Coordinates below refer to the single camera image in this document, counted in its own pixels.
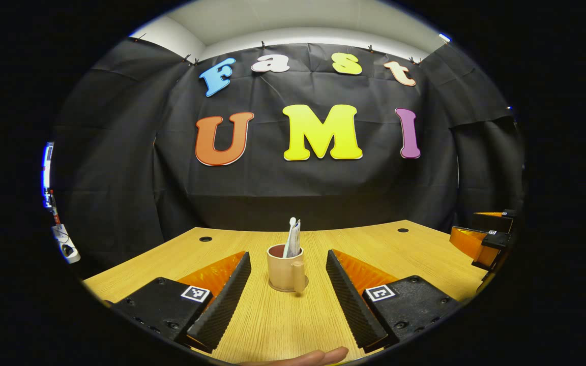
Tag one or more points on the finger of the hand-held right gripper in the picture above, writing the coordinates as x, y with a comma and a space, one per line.
494, 221
468, 243

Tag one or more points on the lit computer screen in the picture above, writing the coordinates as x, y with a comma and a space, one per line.
47, 173

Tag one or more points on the black backdrop cloth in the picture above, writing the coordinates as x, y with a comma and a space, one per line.
298, 188

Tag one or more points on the white toothpaste tube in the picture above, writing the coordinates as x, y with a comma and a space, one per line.
296, 244

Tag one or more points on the round brown coaster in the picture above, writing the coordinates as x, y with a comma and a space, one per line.
272, 288

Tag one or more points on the wooden desktop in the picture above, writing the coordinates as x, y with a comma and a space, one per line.
298, 325

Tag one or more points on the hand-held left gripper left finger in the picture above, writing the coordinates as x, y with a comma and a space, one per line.
224, 305

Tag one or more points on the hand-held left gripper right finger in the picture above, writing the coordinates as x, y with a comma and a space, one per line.
351, 305

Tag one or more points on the white toothbrush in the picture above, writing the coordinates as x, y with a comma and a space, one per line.
292, 221

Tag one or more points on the white power strip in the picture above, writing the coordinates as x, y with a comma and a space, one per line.
66, 246

